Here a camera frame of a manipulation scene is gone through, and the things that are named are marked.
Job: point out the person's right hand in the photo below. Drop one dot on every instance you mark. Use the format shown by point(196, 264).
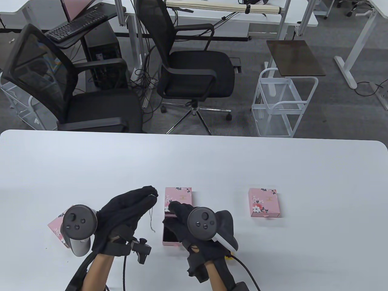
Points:
point(206, 250)

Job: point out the person's left hand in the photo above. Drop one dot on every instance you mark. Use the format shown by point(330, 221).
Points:
point(124, 209)

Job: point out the yellow cloth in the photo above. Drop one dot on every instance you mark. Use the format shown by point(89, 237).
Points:
point(230, 255)

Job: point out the pink floral gift box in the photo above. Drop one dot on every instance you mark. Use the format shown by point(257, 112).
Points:
point(56, 229)
point(180, 195)

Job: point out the person's right forearm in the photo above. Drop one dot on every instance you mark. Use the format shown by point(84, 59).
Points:
point(215, 275)

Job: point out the person's left forearm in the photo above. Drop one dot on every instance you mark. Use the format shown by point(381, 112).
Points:
point(97, 272)

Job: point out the black mesh office chair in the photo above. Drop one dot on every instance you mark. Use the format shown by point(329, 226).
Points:
point(197, 72)
point(100, 109)

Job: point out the black computer tower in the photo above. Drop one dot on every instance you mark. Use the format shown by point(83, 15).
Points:
point(104, 51)

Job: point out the black keyboard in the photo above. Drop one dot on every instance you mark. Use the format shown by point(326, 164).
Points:
point(72, 27)

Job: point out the pink screen laptop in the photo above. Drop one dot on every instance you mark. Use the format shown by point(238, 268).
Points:
point(75, 7)

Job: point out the dark wooden side table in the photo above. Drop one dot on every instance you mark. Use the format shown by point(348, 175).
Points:
point(295, 57)

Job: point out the white desk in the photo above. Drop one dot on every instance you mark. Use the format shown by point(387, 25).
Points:
point(30, 12)
point(360, 33)

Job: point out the rolled beige mat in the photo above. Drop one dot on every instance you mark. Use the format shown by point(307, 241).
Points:
point(212, 5)

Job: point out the black office chair base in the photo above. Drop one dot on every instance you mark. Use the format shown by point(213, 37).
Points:
point(353, 4)

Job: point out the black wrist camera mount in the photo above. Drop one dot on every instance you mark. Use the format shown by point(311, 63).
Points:
point(197, 268)
point(142, 250)

